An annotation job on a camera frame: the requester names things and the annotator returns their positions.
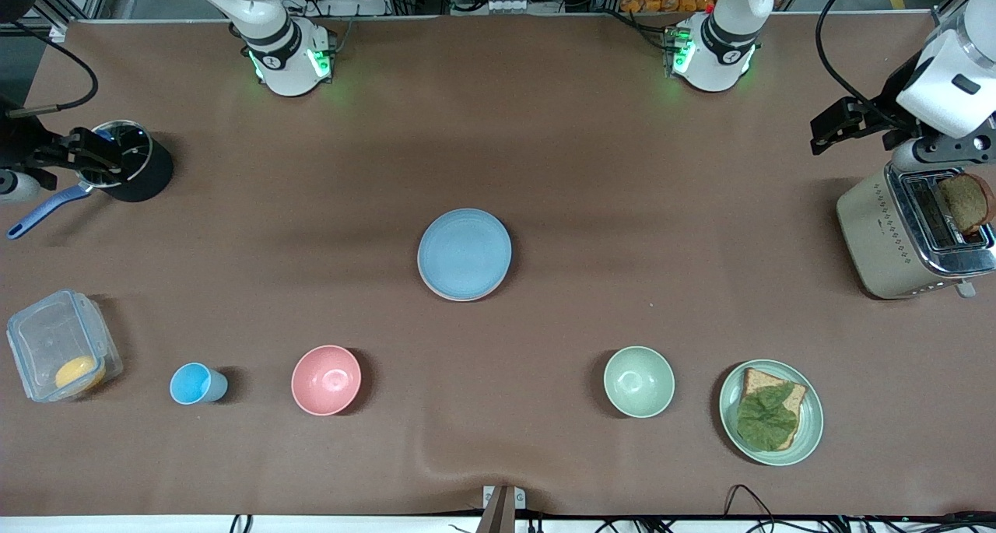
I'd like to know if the green plate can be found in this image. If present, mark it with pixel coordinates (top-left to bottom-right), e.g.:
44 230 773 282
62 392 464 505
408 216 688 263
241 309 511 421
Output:
718 359 824 467

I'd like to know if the dark toast slice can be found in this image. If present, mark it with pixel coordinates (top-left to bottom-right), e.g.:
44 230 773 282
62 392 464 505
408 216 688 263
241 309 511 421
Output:
935 173 995 236

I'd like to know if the blue plate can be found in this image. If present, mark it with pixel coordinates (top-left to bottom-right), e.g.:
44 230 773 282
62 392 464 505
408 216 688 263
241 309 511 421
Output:
418 208 513 300

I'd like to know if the blue plastic cup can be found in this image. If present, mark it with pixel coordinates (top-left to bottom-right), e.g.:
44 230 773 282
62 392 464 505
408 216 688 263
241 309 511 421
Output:
170 362 229 405

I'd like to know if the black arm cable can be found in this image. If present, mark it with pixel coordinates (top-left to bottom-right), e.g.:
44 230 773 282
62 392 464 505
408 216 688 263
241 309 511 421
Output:
8 21 100 120
815 0 903 125

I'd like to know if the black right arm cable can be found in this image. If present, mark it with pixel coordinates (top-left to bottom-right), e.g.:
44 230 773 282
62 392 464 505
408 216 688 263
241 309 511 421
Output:
8 21 100 120

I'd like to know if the green lettuce leaf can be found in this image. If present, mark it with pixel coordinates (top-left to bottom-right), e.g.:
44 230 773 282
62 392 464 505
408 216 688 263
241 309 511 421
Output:
736 384 799 451

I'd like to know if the pink bowl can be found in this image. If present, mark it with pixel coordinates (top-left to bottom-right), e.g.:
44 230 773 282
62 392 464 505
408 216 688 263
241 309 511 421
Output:
291 345 363 417

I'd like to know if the beige plate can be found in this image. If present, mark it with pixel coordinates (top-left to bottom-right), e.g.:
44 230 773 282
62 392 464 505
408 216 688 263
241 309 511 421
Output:
417 245 505 303

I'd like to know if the black pot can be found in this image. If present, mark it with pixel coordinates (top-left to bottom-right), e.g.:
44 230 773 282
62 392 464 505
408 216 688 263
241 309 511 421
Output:
82 119 174 203

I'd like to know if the aluminium frame profile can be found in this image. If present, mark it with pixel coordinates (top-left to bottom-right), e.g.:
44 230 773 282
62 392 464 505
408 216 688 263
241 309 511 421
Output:
934 0 981 32

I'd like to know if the metal mount bracket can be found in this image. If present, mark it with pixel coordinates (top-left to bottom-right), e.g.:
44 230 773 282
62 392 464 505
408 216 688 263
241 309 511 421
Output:
476 485 526 533

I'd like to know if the brown bread slice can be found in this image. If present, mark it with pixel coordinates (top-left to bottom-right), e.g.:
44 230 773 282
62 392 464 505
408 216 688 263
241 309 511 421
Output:
739 367 808 451

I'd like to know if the black looped cable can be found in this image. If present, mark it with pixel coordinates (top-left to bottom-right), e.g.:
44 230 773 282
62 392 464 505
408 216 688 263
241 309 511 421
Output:
724 484 779 533

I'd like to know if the beige and chrome toaster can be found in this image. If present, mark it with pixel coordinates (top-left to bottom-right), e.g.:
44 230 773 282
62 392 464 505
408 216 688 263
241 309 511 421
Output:
836 160 996 300

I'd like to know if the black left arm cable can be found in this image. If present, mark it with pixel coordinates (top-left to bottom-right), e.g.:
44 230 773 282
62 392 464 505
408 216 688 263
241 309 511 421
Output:
815 0 903 125

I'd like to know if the blue utensil handle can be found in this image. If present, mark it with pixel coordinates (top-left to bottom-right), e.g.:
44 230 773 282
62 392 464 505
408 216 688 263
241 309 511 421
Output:
6 183 93 240

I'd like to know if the glass pot lid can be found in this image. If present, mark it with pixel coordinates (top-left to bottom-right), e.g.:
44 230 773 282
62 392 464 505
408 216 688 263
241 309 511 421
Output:
84 121 150 188

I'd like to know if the yellow food piece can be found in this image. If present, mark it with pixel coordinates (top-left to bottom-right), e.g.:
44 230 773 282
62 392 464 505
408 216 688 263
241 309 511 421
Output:
54 356 106 394

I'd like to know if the clear plastic food container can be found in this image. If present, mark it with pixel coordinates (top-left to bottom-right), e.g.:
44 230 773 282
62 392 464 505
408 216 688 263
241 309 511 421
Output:
6 288 124 403

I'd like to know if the green bowl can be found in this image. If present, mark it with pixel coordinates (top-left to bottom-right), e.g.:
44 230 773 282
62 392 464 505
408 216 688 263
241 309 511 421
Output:
604 346 675 419

